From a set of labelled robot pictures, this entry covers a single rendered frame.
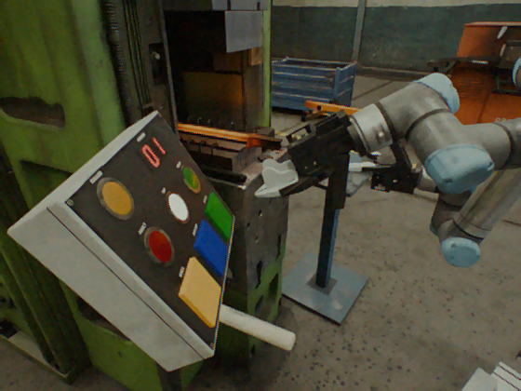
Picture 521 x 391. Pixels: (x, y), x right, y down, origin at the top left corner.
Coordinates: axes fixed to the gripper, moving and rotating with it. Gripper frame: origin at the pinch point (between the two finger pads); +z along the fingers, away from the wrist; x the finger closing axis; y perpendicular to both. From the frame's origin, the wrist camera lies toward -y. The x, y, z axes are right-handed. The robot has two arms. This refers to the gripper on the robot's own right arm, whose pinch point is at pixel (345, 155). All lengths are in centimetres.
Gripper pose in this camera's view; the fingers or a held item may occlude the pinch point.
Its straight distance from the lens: 97.7
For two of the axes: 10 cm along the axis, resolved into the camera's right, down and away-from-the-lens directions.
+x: 4.4, -4.4, 7.8
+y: 0.0, 8.7, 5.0
